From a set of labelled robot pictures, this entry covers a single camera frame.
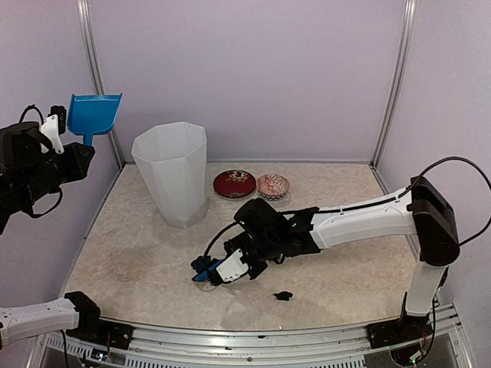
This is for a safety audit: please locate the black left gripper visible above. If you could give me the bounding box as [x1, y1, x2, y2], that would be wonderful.
[19, 141, 95, 205]

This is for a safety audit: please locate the blue dustpan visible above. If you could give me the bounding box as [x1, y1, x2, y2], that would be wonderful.
[67, 94, 123, 146]

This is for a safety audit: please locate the blue hand brush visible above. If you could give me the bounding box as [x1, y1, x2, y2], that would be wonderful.
[192, 258, 225, 287]

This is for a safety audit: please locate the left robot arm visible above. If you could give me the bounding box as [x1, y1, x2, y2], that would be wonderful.
[1, 117, 107, 347]

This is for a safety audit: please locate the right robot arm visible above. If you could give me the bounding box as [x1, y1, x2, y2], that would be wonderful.
[191, 172, 482, 340]

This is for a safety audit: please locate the small black paper scrap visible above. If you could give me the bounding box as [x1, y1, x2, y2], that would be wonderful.
[272, 291, 293, 301]

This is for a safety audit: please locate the pink patterned bowl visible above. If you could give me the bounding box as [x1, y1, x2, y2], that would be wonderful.
[256, 173, 290, 201]

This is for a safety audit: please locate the red floral plate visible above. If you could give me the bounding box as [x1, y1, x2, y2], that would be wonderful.
[213, 169, 256, 199]

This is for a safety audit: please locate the white plastic trash bin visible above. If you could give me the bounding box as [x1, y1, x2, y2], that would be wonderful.
[131, 122, 207, 228]

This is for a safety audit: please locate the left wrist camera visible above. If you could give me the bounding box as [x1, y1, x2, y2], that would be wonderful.
[39, 105, 67, 154]

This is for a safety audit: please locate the aluminium front rail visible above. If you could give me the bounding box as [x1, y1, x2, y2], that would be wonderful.
[26, 314, 471, 368]

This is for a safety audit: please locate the left aluminium corner post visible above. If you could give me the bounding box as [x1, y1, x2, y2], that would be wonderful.
[76, 0, 126, 172]

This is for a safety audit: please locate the aluminium corner post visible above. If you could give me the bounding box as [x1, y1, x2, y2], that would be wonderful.
[370, 0, 417, 171]
[76, 0, 126, 172]

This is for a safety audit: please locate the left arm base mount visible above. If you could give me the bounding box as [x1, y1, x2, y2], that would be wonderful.
[64, 291, 134, 350]

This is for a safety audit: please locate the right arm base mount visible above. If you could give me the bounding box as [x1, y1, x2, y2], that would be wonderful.
[365, 301, 433, 349]

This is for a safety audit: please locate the right aluminium corner post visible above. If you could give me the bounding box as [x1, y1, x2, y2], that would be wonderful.
[370, 0, 417, 171]

